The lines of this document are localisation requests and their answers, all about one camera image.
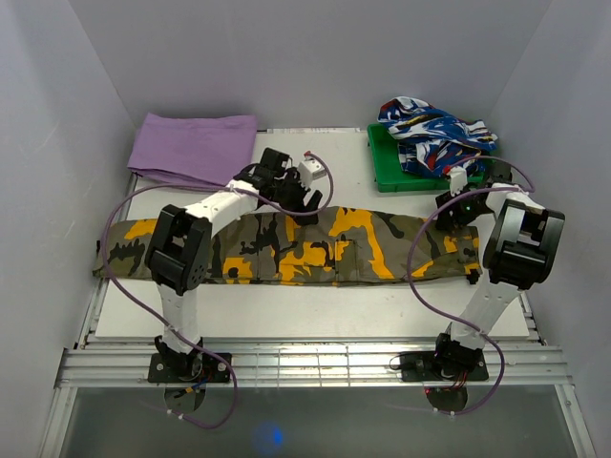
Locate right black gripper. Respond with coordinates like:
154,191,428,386
435,183,495,232

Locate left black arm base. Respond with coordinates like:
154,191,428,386
146,353,231,385

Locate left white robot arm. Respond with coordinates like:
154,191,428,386
144,148,327,382

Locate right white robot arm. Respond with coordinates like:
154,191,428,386
431,162,565,379

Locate camouflage cargo trousers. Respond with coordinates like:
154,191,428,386
92,205,483,288

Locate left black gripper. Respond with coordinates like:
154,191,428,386
272,167,321,227

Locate blue white patterned garment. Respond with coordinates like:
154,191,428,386
377,96,497,178

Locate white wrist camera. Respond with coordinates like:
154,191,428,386
448,166,468,197
297,157,327,188

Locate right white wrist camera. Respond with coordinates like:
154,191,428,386
448,166,468,197

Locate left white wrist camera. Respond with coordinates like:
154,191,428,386
297,157,327,188

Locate green plastic bin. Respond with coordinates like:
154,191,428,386
367,123,487,193

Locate aluminium front rail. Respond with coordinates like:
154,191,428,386
55,341,573,388

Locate folded purple trousers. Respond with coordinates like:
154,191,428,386
127,113,258,185

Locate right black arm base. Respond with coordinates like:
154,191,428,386
398,351,489,383

